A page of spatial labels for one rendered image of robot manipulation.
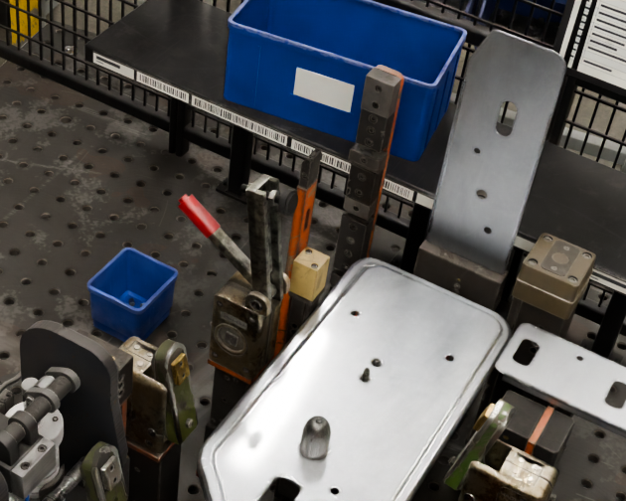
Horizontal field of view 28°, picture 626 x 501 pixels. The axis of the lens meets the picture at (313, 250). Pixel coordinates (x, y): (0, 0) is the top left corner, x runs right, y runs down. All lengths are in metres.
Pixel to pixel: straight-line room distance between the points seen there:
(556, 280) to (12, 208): 0.96
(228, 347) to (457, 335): 0.28
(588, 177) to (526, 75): 0.36
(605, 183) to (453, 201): 0.28
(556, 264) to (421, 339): 0.20
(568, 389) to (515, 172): 0.27
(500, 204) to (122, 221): 0.75
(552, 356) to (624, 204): 0.31
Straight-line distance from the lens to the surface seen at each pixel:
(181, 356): 1.34
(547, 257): 1.60
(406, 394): 1.47
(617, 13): 1.73
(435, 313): 1.57
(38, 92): 2.38
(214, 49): 1.92
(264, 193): 1.36
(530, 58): 1.47
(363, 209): 1.72
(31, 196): 2.15
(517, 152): 1.53
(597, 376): 1.56
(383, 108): 1.61
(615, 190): 1.80
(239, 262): 1.45
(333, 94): 1.73
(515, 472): 1.37
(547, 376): 1.54
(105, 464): 1.25
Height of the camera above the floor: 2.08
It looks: 42 degrees down
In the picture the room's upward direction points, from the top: 9 degrees clockwise
